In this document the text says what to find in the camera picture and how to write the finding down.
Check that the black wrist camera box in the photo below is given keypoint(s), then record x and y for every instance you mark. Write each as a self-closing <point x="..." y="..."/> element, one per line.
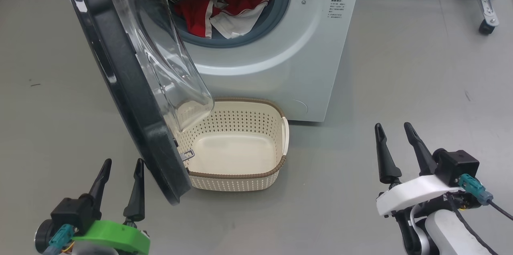
<point x="457" y="164"/>
<point x="70" y="213"/>

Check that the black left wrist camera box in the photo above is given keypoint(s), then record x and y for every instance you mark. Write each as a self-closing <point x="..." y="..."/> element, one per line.
<point x="70" y="213"/>

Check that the round black glass washer door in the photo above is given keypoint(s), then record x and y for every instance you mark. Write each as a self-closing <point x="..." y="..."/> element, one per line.
<point x="132" y="98"/>

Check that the cream perforated laundry basket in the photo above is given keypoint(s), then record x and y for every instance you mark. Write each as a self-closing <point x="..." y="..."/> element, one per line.
<point x="236" y="154"/>

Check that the metal leg with caster wheel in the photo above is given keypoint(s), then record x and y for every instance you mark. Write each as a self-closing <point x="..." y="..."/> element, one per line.
<point x="487" y="2"/>

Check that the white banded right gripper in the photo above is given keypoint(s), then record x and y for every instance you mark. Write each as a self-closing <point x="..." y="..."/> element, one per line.
<point x="413" y="193"/>

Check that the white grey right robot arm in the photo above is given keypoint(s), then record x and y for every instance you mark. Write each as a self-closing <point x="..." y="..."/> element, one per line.
<point x="445" y="235"/>

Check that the red and white garment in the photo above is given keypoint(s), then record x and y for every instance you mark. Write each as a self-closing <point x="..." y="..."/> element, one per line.
<point x="196" y="14"/>

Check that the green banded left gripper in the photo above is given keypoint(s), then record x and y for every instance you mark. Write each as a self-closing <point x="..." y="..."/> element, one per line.
<point x="116" y="239"/>

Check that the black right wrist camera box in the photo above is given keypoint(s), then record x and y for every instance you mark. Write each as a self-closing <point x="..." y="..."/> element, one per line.
<point x="457" y="164"/>

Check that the white front-load washing machine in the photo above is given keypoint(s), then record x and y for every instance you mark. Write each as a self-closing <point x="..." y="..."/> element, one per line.
<point x="288" y="58"/>

